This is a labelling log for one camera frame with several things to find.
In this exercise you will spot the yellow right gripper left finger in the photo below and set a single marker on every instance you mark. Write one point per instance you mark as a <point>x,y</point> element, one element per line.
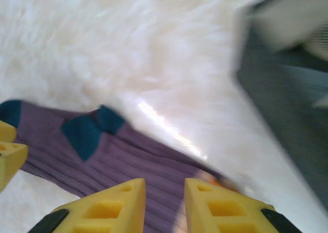
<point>102,212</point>

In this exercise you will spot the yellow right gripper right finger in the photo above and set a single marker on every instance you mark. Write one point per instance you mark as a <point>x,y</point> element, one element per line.
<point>223,212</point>

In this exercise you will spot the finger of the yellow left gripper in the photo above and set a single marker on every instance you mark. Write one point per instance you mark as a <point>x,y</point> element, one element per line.
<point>11,161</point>
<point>7,133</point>

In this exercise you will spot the purple sock with teal heel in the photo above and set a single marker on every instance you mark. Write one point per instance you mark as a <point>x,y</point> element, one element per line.
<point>77,138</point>
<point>110,120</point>

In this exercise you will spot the grey fabric divider box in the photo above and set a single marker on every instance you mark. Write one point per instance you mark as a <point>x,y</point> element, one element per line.
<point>282,102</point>

